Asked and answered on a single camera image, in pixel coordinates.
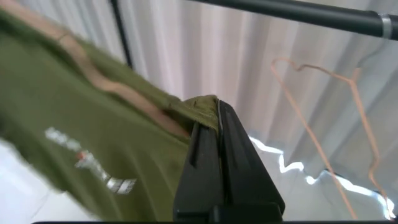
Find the pink clothes hanger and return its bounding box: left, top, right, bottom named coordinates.
left=0, top=0, right=192, bottom=139
left=269, top=14, right=393, bottom=221

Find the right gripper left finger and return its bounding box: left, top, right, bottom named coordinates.
left=172, top=122, right=225, bottom=222

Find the green printed shirt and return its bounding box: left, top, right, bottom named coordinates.
left=0, top=6, right=220, bottom=222

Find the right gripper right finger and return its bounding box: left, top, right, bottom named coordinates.
left=217, top=100, right=286, bottom=218

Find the black clothes rack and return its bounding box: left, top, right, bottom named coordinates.
left=108, top=0, right=398, bottom=68

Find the white curtain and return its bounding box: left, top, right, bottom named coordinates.
left=18, top=0, right=398, bottom=222

